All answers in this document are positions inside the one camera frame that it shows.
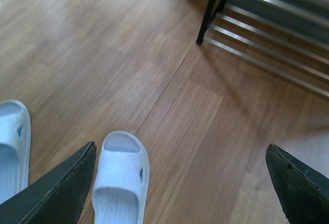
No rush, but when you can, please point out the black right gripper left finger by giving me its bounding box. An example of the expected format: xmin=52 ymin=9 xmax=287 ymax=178
xmin=1 ymin=142 xmax=97 ymax=223

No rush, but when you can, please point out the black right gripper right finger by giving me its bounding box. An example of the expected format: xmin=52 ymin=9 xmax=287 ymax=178
xmin=265 ymin=144 xmax=328 ymax=223

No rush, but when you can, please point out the light blue slide slipper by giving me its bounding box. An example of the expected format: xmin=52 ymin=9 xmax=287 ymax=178
xmin=92 ymin=130 xmax=150 ymax=223

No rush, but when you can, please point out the black metal shoe rack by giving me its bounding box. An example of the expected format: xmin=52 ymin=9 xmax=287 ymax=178
xmin=196 ymin=0 xmax=328 ymax=98

